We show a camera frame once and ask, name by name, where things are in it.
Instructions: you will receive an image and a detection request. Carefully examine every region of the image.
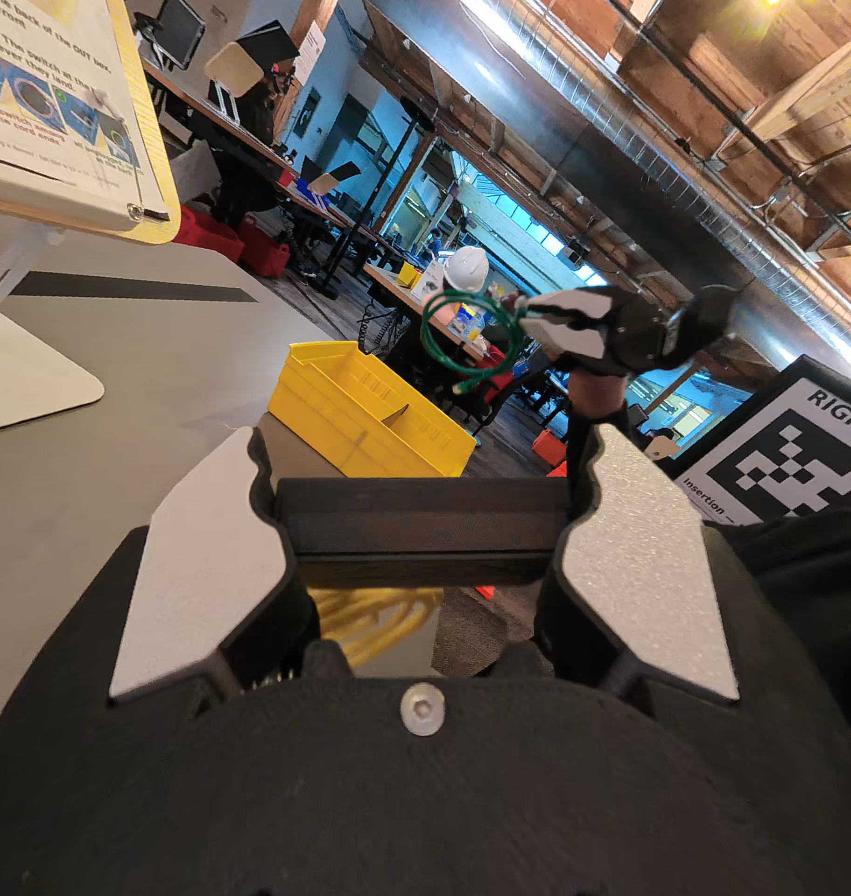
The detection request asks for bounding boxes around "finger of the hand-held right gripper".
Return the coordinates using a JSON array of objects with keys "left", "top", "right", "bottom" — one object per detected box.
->
[
  {"left": 536, "top": 322, "right": 606, "bottom": 360},
  {"left": 525, "top": 287, "right": 614, "bottom": 320}
]

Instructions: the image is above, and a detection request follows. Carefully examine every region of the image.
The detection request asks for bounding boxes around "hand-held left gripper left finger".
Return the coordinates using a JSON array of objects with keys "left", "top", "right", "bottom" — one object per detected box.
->
[{"left": 108, "top": 426, "right": 322, "bottom": 703}]

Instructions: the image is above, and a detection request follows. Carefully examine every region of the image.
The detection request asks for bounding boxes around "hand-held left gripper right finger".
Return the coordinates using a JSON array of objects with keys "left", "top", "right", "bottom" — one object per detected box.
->
[{"left": 534, "top": 422, "right": 740, "bottom": 703}]

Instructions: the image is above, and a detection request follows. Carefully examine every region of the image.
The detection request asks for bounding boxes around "green ethernet cable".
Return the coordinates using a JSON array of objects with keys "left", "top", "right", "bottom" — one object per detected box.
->
[{"left": 420, "top": 288, "right": 531, "bottom": 400}]

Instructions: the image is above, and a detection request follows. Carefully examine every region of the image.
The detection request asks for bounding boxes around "yellow ethernet cable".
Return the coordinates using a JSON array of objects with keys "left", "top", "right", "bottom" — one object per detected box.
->
[{"left": 306, "top": 587, "right": 444, "bottom": 670}]

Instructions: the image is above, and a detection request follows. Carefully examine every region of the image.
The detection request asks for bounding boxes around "yellow divided plastic bin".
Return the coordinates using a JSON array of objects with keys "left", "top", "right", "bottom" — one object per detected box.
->
[{"left": 267, "top": 341, "right": 478, "bottom": 480}]

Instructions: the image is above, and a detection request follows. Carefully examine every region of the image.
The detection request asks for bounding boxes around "black network switch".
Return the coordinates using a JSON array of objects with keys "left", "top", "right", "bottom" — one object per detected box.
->
[{"left": 274, "top": 478, "right": 573, "bottom": 589}]

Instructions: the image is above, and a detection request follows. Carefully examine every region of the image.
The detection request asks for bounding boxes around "black mesh chair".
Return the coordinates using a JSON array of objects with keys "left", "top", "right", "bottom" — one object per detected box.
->
[{"left": 460, "top": 350, "right": 563, "bottom": 429}]

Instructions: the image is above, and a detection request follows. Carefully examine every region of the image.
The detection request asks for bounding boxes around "white hard hat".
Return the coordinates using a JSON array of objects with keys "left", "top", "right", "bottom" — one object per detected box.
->
[{"left": 443, "top": 246, "right": 492, "bottom": 294}]

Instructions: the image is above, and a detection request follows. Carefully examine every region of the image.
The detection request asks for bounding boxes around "black framed marker sign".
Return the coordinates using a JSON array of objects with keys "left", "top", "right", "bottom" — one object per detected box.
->
[{"left": 672, "top": 354, "right": 851, "bottom": 527}]

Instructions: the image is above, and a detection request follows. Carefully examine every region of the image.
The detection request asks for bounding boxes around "wooden table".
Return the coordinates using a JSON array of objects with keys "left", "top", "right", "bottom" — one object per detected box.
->
[{"left": 362, "top": 262, "right": 492, "bottom": 361}]

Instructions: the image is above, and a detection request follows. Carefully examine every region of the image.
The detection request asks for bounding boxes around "black pole stand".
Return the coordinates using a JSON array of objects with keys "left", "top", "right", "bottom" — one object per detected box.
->
[{"left": 316, "top": 97, "right": 438, "bottom": 301}]

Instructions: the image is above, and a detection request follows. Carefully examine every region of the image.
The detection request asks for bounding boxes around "black tape strip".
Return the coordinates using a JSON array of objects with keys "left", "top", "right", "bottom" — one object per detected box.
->
[{"left": 0, "top": 266, "right": 260, "bottom": 304}]

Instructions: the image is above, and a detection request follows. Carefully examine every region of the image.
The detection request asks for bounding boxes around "grey cloth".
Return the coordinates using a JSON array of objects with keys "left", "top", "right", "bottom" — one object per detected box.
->
[{"left": 168, "top": 139, "right": 222, "bottom": 205}]

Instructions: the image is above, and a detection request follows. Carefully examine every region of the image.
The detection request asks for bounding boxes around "white instruction sheet stand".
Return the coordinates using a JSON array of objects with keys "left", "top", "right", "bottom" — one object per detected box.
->
[{"left": 0, "top": 0, "right": 183, "bottom": 436}]

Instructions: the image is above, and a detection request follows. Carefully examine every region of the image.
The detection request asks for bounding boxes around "long wooden desk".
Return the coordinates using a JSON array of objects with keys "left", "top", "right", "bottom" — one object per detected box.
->
[{"left": 141, "top": 56, "right": 370, "bottom": 232}]

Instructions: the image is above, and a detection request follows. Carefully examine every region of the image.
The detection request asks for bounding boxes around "black monitor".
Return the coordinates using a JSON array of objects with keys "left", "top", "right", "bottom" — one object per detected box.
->
[{"left": 155, "top": 0, "right": 206, "bottom": 70}]

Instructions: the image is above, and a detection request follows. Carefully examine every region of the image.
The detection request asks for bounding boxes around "metal ventilation duct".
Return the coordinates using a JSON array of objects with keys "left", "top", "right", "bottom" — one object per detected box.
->
[{"left": 366, "top": 0, "right": 851, "bottom": 379}]

